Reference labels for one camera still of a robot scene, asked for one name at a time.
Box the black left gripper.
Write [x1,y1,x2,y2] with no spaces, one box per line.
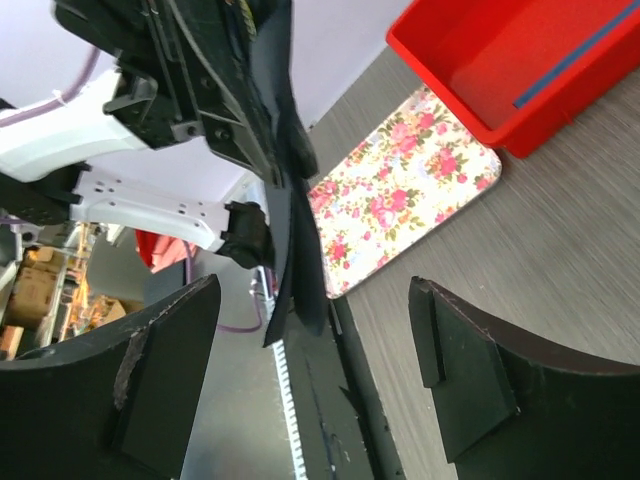
[54,0,290,185]

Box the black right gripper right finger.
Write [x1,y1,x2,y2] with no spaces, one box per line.
[408,277,639,479]

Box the dark navy paper napkin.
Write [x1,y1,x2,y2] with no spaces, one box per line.
[249,1,328,346]

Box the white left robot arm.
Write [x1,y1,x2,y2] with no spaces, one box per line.
[1,1,305,269]

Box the white slotted cable duct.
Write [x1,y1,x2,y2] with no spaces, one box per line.
[271,340,307,480]

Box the floral rectangular tray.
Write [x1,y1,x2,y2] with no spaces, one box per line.
[309,86,502,299]

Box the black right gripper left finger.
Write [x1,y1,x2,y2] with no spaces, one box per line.
[1,275,221,479]

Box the red plastic bin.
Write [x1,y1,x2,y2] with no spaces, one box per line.
[386,0,639,158]

